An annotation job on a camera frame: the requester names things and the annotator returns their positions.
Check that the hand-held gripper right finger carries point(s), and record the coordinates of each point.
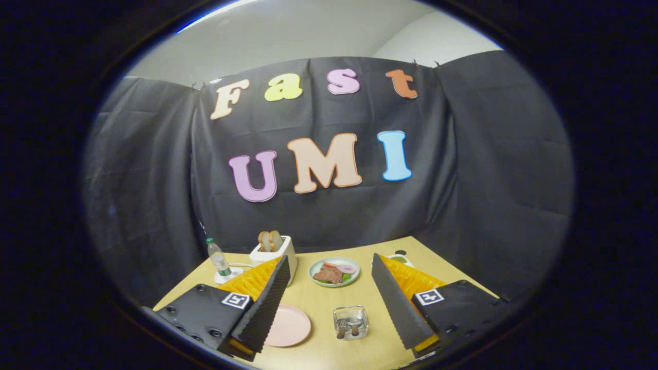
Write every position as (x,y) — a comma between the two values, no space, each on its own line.
(396,303)

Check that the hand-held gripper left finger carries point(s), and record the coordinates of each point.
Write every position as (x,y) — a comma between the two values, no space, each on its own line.
(267,303)

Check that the pink round plate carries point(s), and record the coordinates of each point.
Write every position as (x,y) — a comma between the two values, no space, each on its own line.
(290,326)

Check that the clear glass cutlery holder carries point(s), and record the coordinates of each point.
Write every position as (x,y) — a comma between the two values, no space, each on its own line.
(360,312)

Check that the white divided condiment tray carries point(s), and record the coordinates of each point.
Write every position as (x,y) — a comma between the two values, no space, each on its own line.
(408,262)

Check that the green beans portion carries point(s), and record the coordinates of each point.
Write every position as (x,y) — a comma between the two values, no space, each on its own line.
(399,259)

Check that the white square coaster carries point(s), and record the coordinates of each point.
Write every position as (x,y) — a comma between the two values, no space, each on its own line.
(222,280)

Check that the white toaster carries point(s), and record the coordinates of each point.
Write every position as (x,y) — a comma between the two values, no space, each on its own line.
(288,252)

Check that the pink ham slice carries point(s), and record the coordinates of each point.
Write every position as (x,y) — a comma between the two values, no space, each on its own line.
(347,269)

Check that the pale green food plate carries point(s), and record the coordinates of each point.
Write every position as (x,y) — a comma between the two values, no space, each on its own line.
(334,284)

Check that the brown steak piece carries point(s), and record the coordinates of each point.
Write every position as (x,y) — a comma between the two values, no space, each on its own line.
(326,276)

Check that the clear plastic water bottle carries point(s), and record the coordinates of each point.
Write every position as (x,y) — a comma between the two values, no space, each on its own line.
(218,259)

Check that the black backdrop cloth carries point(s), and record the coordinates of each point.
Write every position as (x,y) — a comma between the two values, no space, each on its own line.
(462,180)

